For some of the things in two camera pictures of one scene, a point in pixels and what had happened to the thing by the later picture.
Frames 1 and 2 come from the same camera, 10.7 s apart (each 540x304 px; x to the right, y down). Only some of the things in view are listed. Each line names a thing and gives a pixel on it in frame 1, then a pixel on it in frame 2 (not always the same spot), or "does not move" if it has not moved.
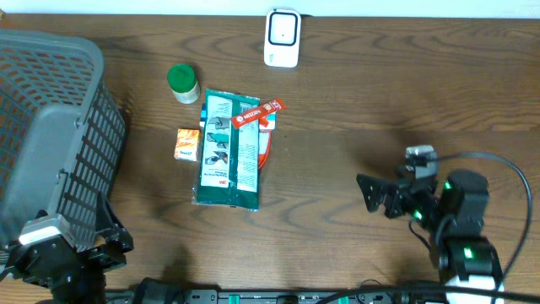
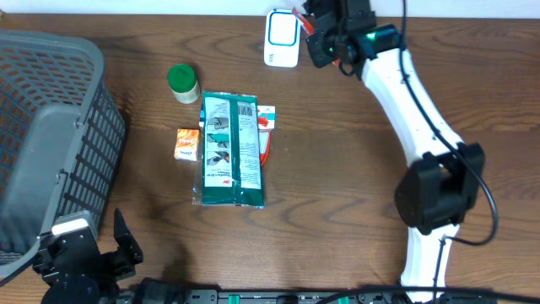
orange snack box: (186, 144) does not move
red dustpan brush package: (266, 126) does not move
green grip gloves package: (228, 173) does not move
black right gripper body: (396, 199) -> (322, 36)
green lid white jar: (182, 80) does not move
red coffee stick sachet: (272, 107) -> (308, 26)
